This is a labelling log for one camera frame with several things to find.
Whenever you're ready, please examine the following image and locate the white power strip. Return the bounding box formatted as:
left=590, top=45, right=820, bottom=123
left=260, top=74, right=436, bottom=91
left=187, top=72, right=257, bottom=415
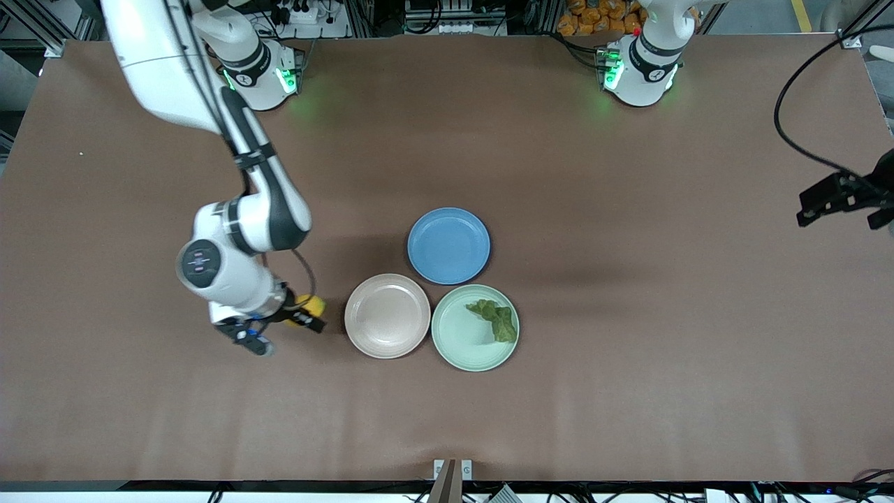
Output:
left=269, top=0, right=330, bottom=26

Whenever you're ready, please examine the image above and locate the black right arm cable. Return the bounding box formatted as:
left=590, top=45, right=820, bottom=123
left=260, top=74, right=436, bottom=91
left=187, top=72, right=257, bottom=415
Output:
left=163, top=0, right=317, bottom=302

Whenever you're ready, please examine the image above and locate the green lettuce leaf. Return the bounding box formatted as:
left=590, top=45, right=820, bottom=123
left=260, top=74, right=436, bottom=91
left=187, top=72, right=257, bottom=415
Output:
left=466, top=299, right=519, bottom=344

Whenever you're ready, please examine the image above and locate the aluminium frame profile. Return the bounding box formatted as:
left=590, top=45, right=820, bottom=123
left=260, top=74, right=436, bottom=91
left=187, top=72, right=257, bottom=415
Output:
left=0, top=0, right=86, bottom=59
left=838, top=0, right=894, bottom=50

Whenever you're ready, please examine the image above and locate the black base cable bundle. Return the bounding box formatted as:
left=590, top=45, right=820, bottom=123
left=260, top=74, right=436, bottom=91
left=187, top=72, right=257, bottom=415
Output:
left=550, top=31, right=603, bottom=71

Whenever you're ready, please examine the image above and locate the beige plate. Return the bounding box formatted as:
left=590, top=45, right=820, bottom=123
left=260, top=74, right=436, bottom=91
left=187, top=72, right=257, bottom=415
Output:
left=344, top=273, right=432, bottom=360

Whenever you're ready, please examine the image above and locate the grey electronics rack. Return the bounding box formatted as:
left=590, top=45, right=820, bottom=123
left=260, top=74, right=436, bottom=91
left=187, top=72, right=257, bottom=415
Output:
left=404, top=0, right=508, bottom=36

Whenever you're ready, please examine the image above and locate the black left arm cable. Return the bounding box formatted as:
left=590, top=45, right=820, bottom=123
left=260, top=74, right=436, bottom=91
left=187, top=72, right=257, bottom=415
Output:
left=773, top=31, right=894, bottom=181

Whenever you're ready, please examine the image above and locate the mint green plate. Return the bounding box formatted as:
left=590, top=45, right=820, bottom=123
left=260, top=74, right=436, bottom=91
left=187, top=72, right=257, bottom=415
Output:
left=431, top=284, right=520, bottom=372

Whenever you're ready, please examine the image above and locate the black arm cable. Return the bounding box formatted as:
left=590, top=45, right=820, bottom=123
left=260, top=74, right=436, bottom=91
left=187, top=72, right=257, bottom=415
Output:
left=163, top=0, right=317, bottom=302
left=773, top=31, right=894, bottom=181

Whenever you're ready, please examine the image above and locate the metal bracket at table edge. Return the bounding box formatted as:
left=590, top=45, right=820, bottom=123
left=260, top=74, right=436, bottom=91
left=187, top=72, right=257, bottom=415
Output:
left=427, top=459, right=473, bottom=503

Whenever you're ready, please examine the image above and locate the yellow lemon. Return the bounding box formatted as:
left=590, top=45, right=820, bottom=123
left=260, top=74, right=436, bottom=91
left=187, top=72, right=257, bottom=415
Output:
left=293, top=294, right=327, bottom=321

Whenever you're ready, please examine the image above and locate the bag of orange items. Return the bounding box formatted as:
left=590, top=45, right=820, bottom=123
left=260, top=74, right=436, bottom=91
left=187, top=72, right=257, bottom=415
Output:
left=557, top=0, right=647, bottom=37

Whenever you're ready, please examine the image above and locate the blue plate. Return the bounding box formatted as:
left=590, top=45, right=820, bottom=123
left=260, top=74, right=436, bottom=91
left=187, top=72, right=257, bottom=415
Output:
left=407, top=207, right=491, bottom=286

